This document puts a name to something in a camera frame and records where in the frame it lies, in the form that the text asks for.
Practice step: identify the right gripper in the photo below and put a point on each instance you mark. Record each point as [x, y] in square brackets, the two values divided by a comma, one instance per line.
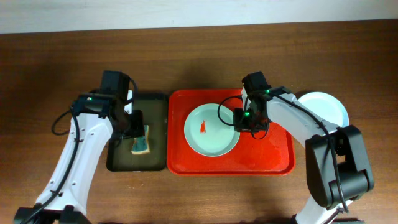
[244, 123]

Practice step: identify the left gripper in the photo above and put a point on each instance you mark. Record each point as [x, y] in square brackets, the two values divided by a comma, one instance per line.
[137, 123]

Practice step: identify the green yellow sponge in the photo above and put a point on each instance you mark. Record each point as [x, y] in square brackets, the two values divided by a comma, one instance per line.
[141, 144]

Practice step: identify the pale green plate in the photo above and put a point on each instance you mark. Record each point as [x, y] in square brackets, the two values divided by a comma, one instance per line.
[207, 130]

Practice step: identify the light blue plate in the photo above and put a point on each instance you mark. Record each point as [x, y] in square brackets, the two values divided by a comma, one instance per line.
[324, 105]

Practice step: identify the white plate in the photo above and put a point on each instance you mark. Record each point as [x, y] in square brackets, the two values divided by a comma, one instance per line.
[344, 117]

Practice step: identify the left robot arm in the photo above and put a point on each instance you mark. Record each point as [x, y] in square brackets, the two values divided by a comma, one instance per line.
[98, 117]

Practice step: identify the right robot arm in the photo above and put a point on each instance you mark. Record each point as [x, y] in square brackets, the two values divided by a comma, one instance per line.
[338, 170]

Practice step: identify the black plastic tray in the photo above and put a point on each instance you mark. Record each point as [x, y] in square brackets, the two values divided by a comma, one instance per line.
[154, 107]

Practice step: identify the red plastic tray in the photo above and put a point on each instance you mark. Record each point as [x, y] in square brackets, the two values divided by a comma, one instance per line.
[272, 155]

